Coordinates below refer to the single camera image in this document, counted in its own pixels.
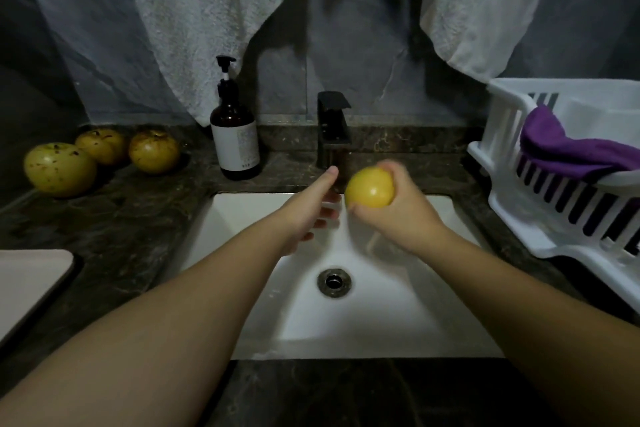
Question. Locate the spotted yellow apple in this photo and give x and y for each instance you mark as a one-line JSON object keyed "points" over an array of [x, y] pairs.
{"points": [[370, 187]]}

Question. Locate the purple cloth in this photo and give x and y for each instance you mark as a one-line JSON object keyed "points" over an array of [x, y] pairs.
{"points": [[570, 151]]}

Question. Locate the white sink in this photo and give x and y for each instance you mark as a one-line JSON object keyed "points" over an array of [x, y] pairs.
{"points": [[420, 312]]}

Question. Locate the person's left hand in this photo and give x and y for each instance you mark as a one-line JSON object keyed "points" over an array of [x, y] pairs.
{"points": [[305, 211]]}

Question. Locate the person's right hand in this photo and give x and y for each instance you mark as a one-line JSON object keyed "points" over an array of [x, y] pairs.
{"points": [[410, 213]]}

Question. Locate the white hanging towel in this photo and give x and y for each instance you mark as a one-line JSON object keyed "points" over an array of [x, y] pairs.
{"points": [[190, 11]]}

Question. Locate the metal sink drain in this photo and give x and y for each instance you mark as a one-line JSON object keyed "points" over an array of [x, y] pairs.
{"points": [[334, 282]]}

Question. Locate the dark soap pump bottle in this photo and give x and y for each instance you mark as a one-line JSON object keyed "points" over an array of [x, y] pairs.
{"points": [[235, 136]]}

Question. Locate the white plastic basket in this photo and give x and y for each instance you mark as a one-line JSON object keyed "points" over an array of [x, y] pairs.
{"points": [[500, 141]]}

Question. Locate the person's left forearm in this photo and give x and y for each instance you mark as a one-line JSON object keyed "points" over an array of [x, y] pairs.
{"points": [[140, 342]]}

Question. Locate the group of yellow apples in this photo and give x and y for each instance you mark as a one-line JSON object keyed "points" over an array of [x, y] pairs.
{"points": [[60, 169]]}

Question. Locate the person's right forearm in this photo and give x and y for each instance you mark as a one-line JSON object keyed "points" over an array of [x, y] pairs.
{"points": [[540, 322]]}

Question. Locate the black faucet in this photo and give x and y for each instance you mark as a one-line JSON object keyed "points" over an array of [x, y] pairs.
{"points": [[333, 121]]}

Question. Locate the beige plastic tray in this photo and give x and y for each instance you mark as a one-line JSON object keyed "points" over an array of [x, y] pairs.
{"points": [[30, 287]]}

